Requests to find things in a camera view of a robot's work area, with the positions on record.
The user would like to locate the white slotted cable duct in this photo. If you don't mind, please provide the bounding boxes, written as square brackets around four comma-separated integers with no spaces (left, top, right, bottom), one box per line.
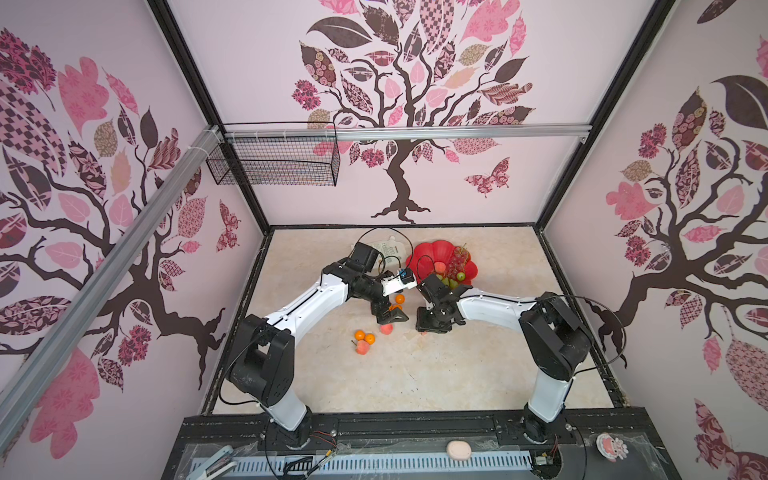
[190,451,534,479]

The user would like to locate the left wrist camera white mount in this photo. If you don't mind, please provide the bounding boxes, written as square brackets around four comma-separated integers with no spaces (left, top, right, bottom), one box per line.
[381,268,417,296]

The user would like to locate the black wire basket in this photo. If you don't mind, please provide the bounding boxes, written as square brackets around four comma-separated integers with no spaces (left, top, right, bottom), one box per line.
[206,120,341,187]

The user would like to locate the pink round sticker toy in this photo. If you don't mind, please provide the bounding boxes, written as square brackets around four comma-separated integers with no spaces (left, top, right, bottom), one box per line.
[595,433,629,463]

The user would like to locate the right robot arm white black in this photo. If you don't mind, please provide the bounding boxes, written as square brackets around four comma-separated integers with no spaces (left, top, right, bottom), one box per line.
[416,274,593,444]

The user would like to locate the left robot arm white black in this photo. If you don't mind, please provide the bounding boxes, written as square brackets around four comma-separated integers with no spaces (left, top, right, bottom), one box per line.
[225,242,416,448]

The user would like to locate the red flower-shaped fruit bowl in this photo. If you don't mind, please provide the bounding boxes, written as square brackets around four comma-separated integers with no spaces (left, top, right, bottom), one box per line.
[406,240,479,288]

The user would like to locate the white stapler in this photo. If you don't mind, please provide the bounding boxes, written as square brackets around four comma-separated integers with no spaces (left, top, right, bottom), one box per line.
[186,445,237,480]

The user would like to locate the aluminium rail left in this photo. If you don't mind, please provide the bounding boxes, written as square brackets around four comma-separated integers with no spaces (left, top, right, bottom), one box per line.
[1,125,221,448]

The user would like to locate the aluminium rail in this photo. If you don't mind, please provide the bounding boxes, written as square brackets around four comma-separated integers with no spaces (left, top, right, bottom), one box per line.
[1,125,221,448]
[225,123,592,141]

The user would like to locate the aluminium rail back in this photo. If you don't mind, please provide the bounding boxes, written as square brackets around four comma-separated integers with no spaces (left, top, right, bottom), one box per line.
[225,123,592,141]

